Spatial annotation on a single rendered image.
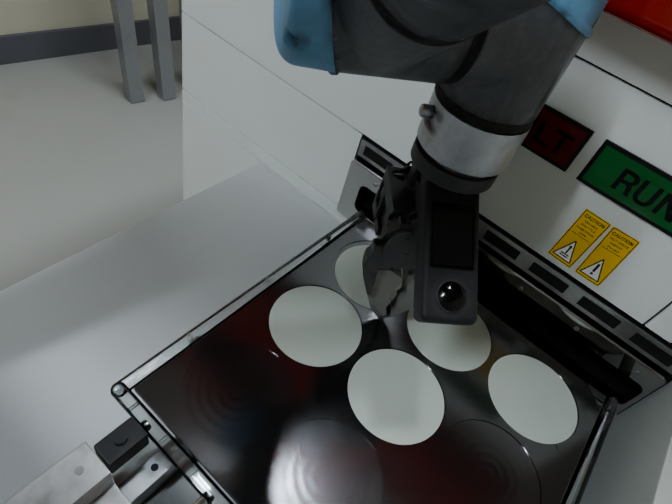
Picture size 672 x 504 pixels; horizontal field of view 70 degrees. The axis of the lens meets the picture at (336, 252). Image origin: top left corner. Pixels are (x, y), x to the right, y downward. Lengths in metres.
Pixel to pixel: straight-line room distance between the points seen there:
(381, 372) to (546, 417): 0.18
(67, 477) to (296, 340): 0.22
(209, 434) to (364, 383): 0.15
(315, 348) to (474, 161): 0.25
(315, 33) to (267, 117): 0.50
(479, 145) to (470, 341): 0.27
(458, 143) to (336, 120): 0.33
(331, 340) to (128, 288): 0.26
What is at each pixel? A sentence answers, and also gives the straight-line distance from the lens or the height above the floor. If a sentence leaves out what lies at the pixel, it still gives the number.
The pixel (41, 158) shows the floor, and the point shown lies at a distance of 2.13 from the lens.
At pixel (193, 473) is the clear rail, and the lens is 0.44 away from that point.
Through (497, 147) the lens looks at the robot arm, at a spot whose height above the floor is 1.15.
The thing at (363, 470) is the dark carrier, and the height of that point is 0.90.
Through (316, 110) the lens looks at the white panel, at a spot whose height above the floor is 0.97.
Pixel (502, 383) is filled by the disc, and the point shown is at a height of 0.90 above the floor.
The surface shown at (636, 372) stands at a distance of 0.63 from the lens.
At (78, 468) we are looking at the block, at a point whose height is 0.91.
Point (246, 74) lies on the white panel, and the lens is 0.77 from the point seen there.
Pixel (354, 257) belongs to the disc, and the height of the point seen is 0.90.
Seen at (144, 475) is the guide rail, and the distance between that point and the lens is 0.50.
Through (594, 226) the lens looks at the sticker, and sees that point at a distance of 0.56.
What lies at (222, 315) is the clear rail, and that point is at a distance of 0.50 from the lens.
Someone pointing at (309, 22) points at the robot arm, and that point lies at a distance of 0.27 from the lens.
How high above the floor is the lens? 1.32
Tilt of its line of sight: 47 degrees down
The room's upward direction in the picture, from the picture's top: 19 degrees clockwise
